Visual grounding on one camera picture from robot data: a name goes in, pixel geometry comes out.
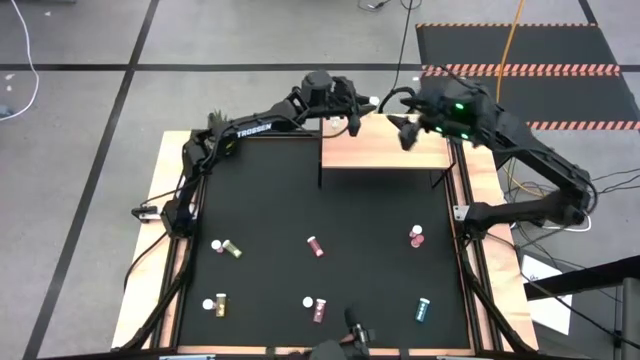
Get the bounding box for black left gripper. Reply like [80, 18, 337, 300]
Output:
[327, 74, 375, 138]

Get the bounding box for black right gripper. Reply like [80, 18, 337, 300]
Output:
[386, 81, 489, 152]

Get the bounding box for wooden shelf black legs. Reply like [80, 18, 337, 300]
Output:
[318, 106, 454, 190]

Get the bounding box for wooden table side board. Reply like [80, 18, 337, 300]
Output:
[110, 130, 207, 350]
[452, 130, 540, 351]

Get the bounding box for potted succulent plant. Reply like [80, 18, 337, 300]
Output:
[206, 107, 232, 129]

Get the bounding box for black striped-edge floor mat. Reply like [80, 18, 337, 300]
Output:
[415, 22, 621, 72]
[421, 69, 640, 132]

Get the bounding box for white paper sheet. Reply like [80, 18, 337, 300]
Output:
[519, 253, 574, 337]

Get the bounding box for black metal beam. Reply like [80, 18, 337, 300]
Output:
[523, 254, 640, 302]

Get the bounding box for black hanging cable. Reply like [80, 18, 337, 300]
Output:
[377, 0, 419, 115]

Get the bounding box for yellow hanging cable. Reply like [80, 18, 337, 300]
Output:
[494, 0, 539, 197]

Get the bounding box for black frame strut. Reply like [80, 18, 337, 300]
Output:
[117, 238, 197, 351]
[455, 238, 539, 354]

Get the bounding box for white cable loop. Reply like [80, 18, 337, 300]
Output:
[544, 214, 594, 234]

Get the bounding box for black leader arm handle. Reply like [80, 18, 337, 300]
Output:
[342, 305, 376, 351]

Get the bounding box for grey post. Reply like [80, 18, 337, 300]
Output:
[621, 277, 640, 360]

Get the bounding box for white floor cable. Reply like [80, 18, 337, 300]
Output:
[0, 0, 40, 122]

